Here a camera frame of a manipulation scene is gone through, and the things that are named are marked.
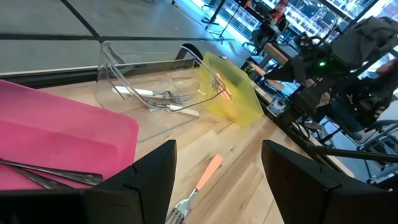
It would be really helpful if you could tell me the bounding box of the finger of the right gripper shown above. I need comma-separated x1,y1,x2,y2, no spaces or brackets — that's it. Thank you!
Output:
264,55,308,82

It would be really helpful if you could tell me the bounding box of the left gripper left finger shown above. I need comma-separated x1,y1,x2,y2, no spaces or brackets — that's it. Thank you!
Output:
0,139,178,224

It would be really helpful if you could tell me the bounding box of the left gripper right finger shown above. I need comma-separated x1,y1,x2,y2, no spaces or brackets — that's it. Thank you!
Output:
262,139,398,224

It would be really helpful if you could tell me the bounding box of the black metal fork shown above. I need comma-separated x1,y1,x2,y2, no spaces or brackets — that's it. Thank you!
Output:
6,164,74,190
0,157,104,187

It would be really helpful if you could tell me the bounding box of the yellow plastic bin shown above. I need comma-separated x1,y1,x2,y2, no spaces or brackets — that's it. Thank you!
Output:
198,51,264,127

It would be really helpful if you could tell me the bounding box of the pink plastic bin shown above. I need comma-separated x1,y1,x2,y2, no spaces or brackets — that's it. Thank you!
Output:
0,79,140,191

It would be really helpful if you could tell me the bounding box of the black office chair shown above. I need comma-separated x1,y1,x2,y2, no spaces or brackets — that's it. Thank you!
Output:
357,119,398,158

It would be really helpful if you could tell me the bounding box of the black arched clamp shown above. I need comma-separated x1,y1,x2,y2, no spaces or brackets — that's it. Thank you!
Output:
175,42,203,62

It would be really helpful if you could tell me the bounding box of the clear plastic bin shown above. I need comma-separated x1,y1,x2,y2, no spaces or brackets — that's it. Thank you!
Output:
95,40,227,125

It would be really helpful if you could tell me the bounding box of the silver metal bracket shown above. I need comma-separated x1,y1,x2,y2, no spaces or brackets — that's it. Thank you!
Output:
266,97,286,116

